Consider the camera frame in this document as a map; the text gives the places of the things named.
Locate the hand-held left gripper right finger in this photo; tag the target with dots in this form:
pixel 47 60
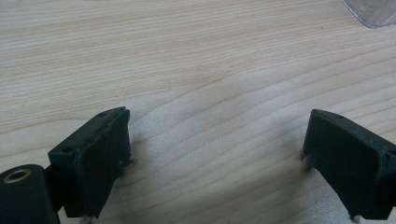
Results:
pixel 348 168

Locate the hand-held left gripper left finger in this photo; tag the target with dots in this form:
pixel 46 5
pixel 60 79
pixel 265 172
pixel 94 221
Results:
pixel 93 161

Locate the clear plastic container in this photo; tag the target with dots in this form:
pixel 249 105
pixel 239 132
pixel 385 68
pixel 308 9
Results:
pixel 372 12

